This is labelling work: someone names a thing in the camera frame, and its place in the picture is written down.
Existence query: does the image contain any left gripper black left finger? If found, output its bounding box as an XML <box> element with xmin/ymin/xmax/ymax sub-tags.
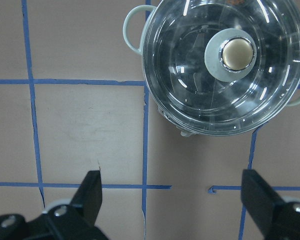
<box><xmin>70</xmin><ymin>170</ymin><xmax>102</xmax><ymax>225</ymax></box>

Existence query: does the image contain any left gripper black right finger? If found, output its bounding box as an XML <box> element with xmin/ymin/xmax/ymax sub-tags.
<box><xmin>240</xmin><ymin>169</ymin><xmax>286</xmax><ymax>237</ymax></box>

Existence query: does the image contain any glass pot lid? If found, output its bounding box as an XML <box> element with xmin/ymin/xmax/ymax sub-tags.
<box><xmin>141</xmin><ymin>0</ymin><xmax>300</xmax><ymax>137</ymax></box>

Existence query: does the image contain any pale green steel pot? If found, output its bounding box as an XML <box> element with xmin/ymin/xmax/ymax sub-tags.
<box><xmin>122</xmin><ymin>0</ymin><xmax>300</xmax><ymax>138</ymax></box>

